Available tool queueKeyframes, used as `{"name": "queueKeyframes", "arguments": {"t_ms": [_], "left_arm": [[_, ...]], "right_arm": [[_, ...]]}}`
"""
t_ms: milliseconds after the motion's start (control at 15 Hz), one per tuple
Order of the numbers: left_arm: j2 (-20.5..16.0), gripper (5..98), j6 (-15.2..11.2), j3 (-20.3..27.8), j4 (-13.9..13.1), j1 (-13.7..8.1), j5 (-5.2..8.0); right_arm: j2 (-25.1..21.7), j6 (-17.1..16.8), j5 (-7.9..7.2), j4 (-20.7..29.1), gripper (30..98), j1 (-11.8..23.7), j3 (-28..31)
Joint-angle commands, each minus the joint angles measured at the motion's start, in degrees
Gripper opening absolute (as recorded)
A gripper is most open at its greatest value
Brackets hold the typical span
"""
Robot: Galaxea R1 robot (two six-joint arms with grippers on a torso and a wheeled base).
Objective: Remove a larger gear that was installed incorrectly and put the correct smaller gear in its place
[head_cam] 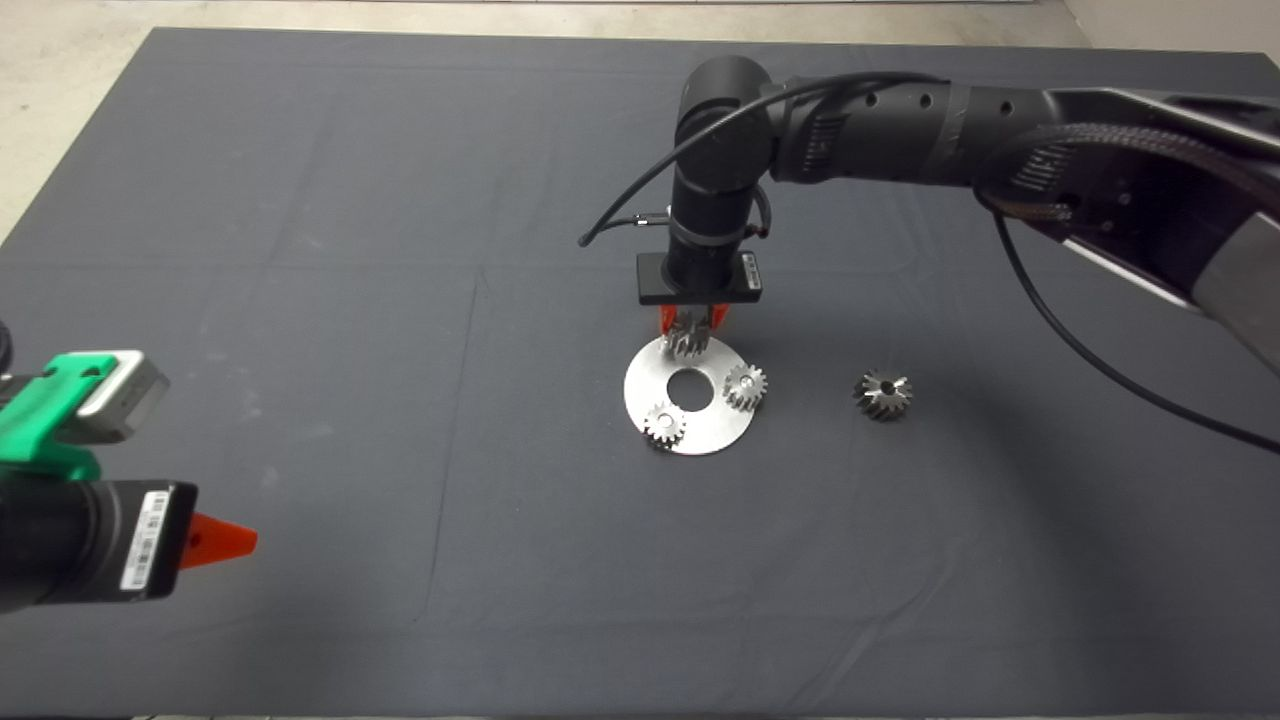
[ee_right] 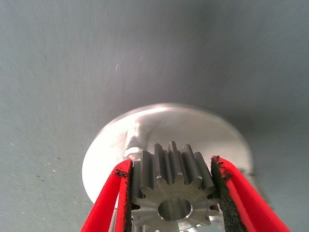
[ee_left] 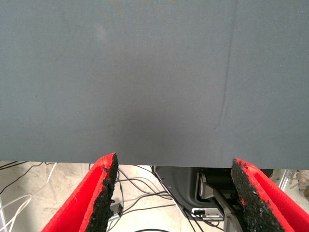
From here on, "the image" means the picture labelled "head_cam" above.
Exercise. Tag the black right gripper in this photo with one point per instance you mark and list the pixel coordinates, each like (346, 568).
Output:
(700, 275)

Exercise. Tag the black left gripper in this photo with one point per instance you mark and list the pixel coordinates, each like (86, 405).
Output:
(135, 540)

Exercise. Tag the small dark steel gear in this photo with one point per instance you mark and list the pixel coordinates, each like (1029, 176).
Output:
(688, 338)

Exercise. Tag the larger steel gear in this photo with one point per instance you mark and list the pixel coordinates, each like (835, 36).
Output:
(892, 402)

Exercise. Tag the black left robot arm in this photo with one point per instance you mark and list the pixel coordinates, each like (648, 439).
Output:
(35, 545)

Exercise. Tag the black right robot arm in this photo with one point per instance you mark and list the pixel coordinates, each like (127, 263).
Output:
(900, 130)

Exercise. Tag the round metal plate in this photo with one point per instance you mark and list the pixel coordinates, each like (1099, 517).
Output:
(715, 425)

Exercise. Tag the dark grey table cloth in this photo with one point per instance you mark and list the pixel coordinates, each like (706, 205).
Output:
(400, 200)

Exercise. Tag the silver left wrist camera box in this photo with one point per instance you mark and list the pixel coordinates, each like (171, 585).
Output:
(125, 400)

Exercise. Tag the green left camera mount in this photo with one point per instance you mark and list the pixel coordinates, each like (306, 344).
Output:
(45, 420)

